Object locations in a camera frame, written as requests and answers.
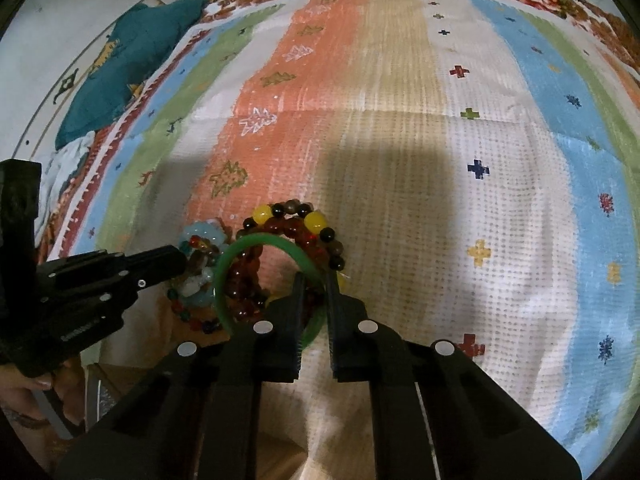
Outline dark red bead bracelet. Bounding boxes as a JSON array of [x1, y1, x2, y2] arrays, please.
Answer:
[[224, 216, 321, 326]]

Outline green bangle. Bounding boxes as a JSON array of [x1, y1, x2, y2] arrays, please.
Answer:
[[210, 232, 322, 337]]

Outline metal tin box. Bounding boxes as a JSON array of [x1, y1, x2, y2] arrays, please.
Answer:
[[85, 363, 149, 430]]

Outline person's left hand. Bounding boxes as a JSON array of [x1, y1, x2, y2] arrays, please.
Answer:
[[1, 356, 85, 429]]

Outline white cloth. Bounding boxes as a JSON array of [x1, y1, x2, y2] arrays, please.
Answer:
[[38, 131, 96, 223]]

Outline striped colourful mat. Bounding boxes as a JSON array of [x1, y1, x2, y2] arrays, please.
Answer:
[[48, 0, 639, 476]]

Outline teal pillow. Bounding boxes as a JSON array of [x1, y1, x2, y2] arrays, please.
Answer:
[[54, 0, 207, 150]]

